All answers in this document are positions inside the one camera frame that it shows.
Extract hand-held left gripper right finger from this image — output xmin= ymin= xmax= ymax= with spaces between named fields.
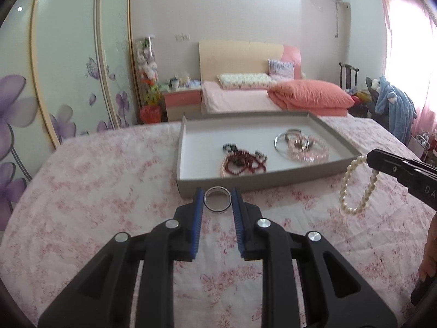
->
xmin=231 ymin=186 xmax=398 ymax=328

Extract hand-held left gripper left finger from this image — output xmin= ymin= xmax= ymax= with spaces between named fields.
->
xmin=37 ymin=187 xmax=205 ymax=328

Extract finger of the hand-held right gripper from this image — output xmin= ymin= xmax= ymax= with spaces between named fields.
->
xmin=366 ymin=148 xmax=437 ymax=209

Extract wide silver ring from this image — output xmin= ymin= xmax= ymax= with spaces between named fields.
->
xmin=204 ymin=187 xmax=233 ymax=213

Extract pearl bracelet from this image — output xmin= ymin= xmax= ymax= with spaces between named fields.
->
xmin=339 ymin=155 xmax=380 ymax=216

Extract dark red bead necklace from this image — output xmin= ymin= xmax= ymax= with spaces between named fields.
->
xmin=223 ymin=148 xmax=268 ymax=176

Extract grey cardboard tray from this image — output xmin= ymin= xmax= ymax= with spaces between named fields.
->
xmin=176 ymin=111 xmax=363 ymax=199

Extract pink crystal bracelet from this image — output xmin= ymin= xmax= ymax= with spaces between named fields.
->
xmin=285 ymin=135 xmax=331 ymax=162

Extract thin silver bangle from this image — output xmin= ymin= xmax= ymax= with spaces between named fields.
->
xmin=274 ymin=131 xmax=309 ymax=157

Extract person's right hand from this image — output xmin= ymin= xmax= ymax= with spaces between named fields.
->
xmin=418 ymin=212 xmax=437 ymax=281

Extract blue plush garment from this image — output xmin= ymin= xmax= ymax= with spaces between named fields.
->
xmin=374 ymin=76 xmax=417 ymax=144

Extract dark wooden chair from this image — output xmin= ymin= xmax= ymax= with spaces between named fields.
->
xmin=339 ymin=62 xmax=359 ymax=91

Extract pink curtain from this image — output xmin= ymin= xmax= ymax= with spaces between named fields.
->
xmin=380 ymin=0 xmax=437 ymax=146

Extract orange duvet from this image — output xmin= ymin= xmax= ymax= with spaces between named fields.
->
xmin=267 ymin=79 xmax=356 ymax=117

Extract red bag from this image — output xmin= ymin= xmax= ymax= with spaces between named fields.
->
xmin=139 ymin=105 xmax=162 ymax=125

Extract pink and beige nightstand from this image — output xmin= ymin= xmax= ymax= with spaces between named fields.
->
xmin=160 ymin=87 xmax=203 ymax=122

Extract floral white pillow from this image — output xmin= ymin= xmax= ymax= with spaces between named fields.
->
xmin=217 ymin=73 xmax=277 ymax=90

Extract purple patterned pillow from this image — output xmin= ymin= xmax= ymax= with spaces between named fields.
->
xmin=268 ymin=59 xmax=295 ymax=78

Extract clear tube of plush toys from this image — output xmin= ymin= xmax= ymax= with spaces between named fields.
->
xmin=135 ymin=36 xmax=161 ymax=110

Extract bed with beige headboard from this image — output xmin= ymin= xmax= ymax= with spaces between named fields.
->
xmin=199 ymin=40 xmax=349 ymax=116

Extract wardrobe with purple flower doors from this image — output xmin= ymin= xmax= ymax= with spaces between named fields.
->
xmin=0 ymin=0 xmax=141 ymax=228

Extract black bead bracelet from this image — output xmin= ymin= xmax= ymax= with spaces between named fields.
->
xmin=223 ymin=143 xmax=267 ymax=162

